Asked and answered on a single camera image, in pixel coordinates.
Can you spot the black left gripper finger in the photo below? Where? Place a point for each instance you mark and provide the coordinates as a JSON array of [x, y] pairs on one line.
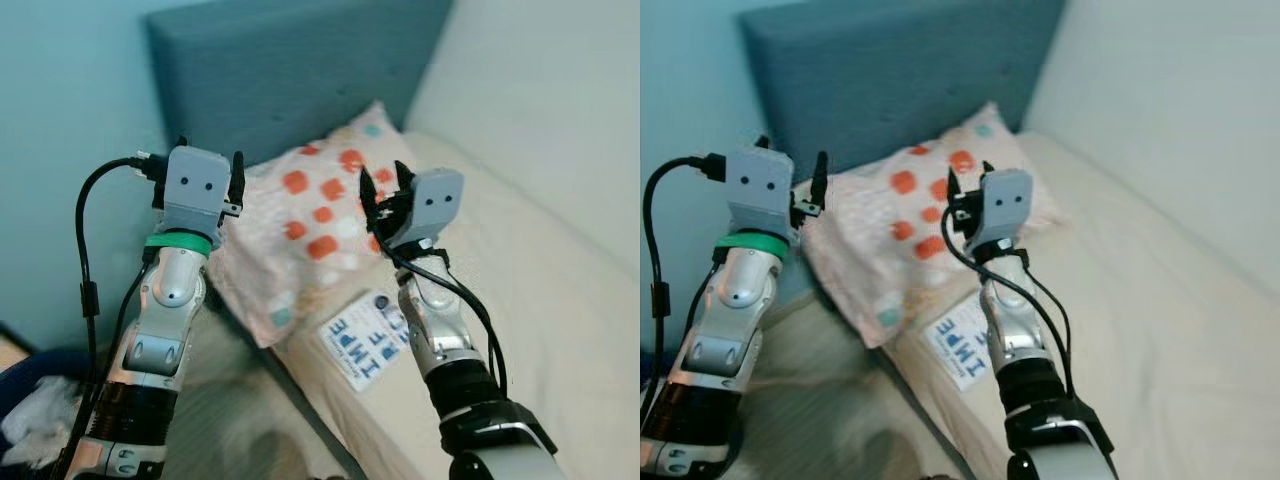
[[238, 180], [818, 180]]

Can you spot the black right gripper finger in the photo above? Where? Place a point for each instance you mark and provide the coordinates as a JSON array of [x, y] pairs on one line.
[[368, 192], [985, 171], [404, 178], [952, 188]]

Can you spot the pink pillow with colourful prints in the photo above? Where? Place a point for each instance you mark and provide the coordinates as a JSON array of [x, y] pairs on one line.
[[900, 230], [300, 230]]

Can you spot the white book with blue letters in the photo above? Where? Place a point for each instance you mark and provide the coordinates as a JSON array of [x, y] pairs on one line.
[[360, 345], [955, 345]]

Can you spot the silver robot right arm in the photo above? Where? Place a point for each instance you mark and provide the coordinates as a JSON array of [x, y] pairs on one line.
[[435, 330], [1010, 330]]

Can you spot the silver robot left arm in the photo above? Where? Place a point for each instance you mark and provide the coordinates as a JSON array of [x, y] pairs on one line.
[[170, 290], [745, 290]]

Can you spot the mattress with cream sheet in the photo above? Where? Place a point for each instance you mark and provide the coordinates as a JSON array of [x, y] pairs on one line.
[[1180, 330], [560, 330]]

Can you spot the dark blue cloth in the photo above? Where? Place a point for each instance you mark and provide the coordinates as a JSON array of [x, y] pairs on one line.
[[40, 368]]

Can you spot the white crumpled cloth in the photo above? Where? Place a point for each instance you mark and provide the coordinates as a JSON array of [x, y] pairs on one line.
[[35, 425]]

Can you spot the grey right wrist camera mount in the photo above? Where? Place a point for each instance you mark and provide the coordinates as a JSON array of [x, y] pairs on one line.
[[1008, 205], [435, 205]]

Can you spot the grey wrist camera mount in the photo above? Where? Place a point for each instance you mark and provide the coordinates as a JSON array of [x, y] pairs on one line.
[[195, 185], [435, 205], [1008, 205], [760, 185]]

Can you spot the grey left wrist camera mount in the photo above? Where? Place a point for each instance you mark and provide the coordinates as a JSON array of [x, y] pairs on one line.
[[760, 185], [195, 185]]

